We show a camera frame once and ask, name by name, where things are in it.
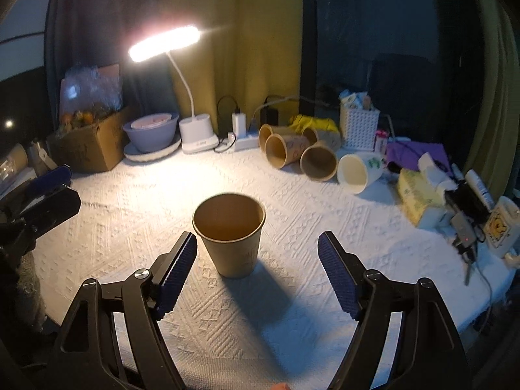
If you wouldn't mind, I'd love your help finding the dark curtain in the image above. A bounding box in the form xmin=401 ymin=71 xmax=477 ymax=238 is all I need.
xmin=44 ymin=0 xmax=176 ymax=111

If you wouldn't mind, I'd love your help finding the white bottle yellow label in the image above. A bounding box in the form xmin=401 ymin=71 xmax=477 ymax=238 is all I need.
xmin=485 ymin=196 xmax=520 ymax=259

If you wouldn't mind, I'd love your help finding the yellow curtain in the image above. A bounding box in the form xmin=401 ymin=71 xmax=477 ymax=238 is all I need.
xmin=194 ymin=0 xmax=304 ymax=133

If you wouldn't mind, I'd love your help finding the purple bowl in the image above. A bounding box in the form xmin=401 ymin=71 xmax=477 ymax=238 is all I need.
xmin=123 ymin=112 xmax=180 ymax=153

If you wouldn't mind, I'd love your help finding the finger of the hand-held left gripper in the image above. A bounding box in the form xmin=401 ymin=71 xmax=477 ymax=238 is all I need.
xmin=8 ymin=187 xmax=82 ymax=248
xmin=25 ymin=163 xmax=74 ymax=201

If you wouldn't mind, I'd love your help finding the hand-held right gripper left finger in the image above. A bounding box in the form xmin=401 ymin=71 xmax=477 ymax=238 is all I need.
xmin=48 ymin=231 xmax=198 ymax=390

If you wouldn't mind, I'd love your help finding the white textured tablecloth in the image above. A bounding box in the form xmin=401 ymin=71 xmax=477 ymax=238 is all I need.
xmin=30 ymin=145 xmax=510 ymax=390

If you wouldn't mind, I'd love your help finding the white desk lamp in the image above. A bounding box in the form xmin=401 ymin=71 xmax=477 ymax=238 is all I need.
xmin=128 ymin=25 xmax=220 ymax=154

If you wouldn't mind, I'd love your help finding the purple cloth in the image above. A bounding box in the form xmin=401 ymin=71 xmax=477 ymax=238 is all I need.
xmin=384 ymin=142 xmax=452 ymax=172

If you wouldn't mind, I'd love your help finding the black device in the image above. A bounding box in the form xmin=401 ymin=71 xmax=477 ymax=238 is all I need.
xmin=444 ymin=182 xmax=489 ymax=228

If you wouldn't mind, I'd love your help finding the white woven basket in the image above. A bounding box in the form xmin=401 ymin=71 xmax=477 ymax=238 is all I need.
xmin=339 ymin=103 xmax=381 ymax=150

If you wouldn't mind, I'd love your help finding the white plate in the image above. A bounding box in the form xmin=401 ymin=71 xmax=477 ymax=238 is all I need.
xmin=123 ymin=134 xmax=183 ymax=162

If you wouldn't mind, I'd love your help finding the white charger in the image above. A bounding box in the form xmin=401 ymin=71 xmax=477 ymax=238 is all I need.
xmin=231 ymin=110 xmax=247 ymax=137

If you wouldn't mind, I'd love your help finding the small grey device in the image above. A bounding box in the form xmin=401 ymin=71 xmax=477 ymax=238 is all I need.
xmin=450 ymin=213 xmax=478 ymax=249

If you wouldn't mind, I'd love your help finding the clear plastic bag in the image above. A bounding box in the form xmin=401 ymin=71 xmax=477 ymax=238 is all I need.
xmin=59 ymin=64 xmax=125 ymax=127

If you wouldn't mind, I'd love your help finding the white crumpled tissue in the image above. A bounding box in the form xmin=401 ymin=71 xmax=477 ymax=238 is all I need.
xmin=417 ymin=152 xmax=458 ymax=192

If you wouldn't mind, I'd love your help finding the green curtain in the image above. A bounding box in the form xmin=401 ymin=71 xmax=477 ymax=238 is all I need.
xmin=465 ymin=0 xmax=520 ymax=181

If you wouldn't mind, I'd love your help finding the yellow tissue pack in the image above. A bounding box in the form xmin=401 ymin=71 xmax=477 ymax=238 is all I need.
xmin=396 ymin=168 xmax=448 ymax=228

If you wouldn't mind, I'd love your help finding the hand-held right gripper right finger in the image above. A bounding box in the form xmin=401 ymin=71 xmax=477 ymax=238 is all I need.
xmin=317 ymin=231 xmax=468 ymax=390

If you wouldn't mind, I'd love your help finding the printed brown paper cup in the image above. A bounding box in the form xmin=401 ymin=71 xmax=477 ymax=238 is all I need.
xmin=258 ymin=123 xmax=287 ymax=152
xmin=299 ymin=140 xmax=339 ymax=183
xmin=301 ymin=126 xmax=343 ymax=149
xmin=265 ymin=132 xmax=312 ymax=170

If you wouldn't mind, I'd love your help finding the white tube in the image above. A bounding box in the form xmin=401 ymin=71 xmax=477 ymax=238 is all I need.
xmin=465 ymin=169 xmax=496 ymax=211

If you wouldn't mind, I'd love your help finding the plain brown paper cup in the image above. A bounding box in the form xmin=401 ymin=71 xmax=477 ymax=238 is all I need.
xmin=192 ymin=193 xmax=267 ymax=279

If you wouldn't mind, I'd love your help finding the black power adapter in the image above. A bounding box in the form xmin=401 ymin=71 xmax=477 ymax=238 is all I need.
xmin=260 ymin=108 xmax=280 ymax=129

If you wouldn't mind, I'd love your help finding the cardboard box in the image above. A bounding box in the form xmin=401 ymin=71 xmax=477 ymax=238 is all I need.
xmin=46 ymin=106 xmax=136 ymax=173

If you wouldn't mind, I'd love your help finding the grey cable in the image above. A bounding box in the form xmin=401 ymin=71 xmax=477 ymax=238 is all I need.
xmin=251 ymin=94 xmax=343 ymax=128

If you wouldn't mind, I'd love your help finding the white paper cup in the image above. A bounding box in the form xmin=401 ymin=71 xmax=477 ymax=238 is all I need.
xmin=336 ymin=152 xmax=385 ymax=195

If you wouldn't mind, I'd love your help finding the white power strip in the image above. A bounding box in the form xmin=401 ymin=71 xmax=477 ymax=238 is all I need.
xmin=227 ymin=132 xmax=261 ymax=152

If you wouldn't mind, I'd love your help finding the black cable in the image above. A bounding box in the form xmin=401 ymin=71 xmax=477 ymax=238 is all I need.
xmin=213 ymin=95 xmax=241 ymax=154

